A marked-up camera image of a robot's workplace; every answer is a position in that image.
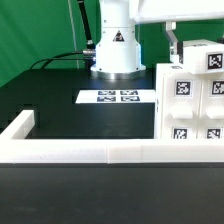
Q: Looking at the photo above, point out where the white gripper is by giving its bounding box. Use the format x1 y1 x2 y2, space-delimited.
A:
129 0 224 63

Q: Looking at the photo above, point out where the white cabinet body box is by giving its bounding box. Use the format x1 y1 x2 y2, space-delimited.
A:
154 63 224 140

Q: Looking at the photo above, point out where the small white tagged box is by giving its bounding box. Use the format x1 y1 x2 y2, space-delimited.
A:
181 39 224 75

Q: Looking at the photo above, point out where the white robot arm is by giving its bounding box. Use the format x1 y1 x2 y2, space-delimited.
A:
91 0 224 80

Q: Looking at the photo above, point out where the white marker sheet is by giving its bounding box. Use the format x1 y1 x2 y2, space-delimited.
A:
75 89 156 104

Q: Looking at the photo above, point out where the black cable bundle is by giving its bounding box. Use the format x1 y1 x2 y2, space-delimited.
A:
29 0 98 70

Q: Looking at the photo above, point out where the white U-shaped frame wall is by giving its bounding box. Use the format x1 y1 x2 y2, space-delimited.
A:
0 110 224 164

